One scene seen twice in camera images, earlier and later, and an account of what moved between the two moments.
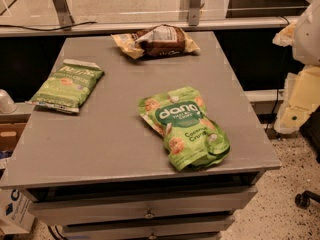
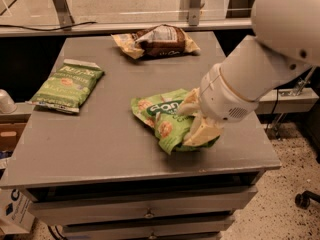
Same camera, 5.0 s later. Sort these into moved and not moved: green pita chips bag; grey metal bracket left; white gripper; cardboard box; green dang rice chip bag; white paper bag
Moved: green dang rice chip bag; white gripper
Not moved: white paper bag; cardboard box; grey metal bracket left; green pita chips bag
